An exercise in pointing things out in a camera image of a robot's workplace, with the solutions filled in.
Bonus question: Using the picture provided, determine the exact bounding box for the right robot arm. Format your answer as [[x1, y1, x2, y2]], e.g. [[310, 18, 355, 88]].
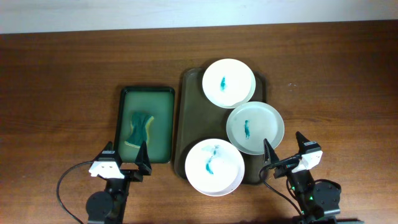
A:
[[259, 131, 362, 224]]

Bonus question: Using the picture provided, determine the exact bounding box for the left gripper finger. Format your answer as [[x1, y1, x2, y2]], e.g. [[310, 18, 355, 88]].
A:
[[134, 141, 152, 175], [101, 141, 114, 154]]

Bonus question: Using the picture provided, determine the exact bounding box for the large brown serving tray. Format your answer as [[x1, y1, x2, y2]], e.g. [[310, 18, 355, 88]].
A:
[[174, 68, 266, 185]]

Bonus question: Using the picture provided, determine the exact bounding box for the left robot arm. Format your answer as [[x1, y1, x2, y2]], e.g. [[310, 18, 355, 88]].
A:
[[86, 141, 152, 224]]

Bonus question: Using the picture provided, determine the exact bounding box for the white plate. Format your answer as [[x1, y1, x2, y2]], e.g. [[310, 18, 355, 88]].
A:
[[202, 58, 256, 108], [185, 139, 245, 197]]

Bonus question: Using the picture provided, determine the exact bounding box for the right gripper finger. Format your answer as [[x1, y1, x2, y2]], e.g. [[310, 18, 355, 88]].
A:
[[264, 139, 279, 166], [295, 131, 310, 152]]

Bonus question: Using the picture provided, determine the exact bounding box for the green and yellow sponge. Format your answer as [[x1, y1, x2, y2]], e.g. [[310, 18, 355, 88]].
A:
[[124, 111, 154, 148]]

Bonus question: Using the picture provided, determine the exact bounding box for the grey-white plate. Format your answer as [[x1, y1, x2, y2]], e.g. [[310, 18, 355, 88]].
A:
[[226, 101, 285, 155]]

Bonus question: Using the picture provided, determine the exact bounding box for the small green water tray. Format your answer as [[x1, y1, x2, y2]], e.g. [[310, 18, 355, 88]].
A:
[[114, 86, 175, 164]]

